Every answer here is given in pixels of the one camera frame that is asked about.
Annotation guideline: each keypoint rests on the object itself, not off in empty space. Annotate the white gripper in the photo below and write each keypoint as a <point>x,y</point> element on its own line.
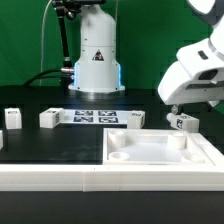
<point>197,76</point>

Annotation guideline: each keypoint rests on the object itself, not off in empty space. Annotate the white square tabletop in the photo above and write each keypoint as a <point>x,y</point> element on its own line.
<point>152,147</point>

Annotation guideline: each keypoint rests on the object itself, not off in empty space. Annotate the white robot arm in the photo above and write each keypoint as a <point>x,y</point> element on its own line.
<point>210,12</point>

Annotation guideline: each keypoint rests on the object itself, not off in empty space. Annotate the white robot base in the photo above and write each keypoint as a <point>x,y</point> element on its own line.
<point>97,70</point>

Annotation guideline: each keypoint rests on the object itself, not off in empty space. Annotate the white tag sheet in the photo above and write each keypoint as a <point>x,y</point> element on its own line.
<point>98,117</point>

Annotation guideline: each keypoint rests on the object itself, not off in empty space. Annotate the white obstacle fence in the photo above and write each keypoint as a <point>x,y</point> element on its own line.
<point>87,178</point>

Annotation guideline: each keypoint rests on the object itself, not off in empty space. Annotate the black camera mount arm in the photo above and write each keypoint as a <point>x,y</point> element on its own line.
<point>69,9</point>

